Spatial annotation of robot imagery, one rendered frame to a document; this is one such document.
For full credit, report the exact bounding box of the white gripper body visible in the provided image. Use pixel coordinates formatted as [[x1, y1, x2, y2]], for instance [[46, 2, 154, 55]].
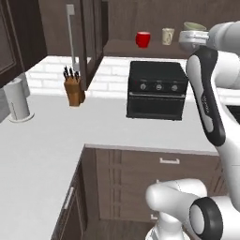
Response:
[[178, 30, 211, 53]]

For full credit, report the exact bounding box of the dark wood cabinet door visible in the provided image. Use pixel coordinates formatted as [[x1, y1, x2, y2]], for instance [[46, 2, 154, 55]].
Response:
[[79, 0, 104, 92]]

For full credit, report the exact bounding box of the brown corner cabinet panel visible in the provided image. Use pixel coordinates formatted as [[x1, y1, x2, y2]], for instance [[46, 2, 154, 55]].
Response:
[[94, 148, 123, 221]]

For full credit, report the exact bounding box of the brown base cabinet door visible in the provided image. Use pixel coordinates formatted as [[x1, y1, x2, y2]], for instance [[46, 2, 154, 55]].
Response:
[[51, 153, 89, 240]]

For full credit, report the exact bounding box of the green bowl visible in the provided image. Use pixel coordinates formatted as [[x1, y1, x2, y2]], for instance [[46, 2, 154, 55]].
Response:
[[183, 21, 208, 33]]

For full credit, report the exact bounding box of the cream mug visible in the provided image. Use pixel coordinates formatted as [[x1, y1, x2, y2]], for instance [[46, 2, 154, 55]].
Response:
[[161, 27, 175, 47]]

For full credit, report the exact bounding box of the red cup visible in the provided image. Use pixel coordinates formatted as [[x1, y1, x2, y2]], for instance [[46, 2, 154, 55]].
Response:
[[135, 31, 152, 49]]

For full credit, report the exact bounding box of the black toaster oven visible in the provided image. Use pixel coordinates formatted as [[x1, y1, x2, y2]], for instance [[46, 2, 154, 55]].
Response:
[[126, 60, 189, 122]]

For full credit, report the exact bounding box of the dark sink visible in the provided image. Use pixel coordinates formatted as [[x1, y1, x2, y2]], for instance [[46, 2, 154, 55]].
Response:
[[225, 104, 240, 125]]

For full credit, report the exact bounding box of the wooden knife block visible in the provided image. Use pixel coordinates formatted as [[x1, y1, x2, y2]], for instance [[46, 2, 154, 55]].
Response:
[[63, 65, 86, 108]]

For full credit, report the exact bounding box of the brown drawer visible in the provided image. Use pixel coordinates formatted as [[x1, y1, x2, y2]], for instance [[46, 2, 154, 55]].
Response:
[[120, 150, 220, 188], [119, 184, 158, 223]]

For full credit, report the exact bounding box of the brown lower drawer front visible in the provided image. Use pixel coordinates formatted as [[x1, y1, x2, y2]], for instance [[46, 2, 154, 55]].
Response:
[[119, 184, 158, 223]]

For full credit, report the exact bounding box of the white paper towel roll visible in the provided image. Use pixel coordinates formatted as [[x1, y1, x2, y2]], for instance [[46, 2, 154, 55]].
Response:
[[2, 77, 35, 124]]

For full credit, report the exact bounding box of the dark wood open wall cabinet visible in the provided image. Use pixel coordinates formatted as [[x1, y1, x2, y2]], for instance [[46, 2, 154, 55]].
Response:
[[37, 0, 240, 60]]

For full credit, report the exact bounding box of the grey cabinet door handle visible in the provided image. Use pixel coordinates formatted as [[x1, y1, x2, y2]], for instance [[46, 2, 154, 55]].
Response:
[[66, 4, 78, 73]]

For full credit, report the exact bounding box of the dark wood closed wall cabinet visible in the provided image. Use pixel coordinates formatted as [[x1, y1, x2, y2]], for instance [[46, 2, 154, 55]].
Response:
[[0, 0, 48, 89]]

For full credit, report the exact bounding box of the white base cabinet handle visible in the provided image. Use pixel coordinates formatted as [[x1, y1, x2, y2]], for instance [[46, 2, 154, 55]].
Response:
[[63, 186, 76, 210]]

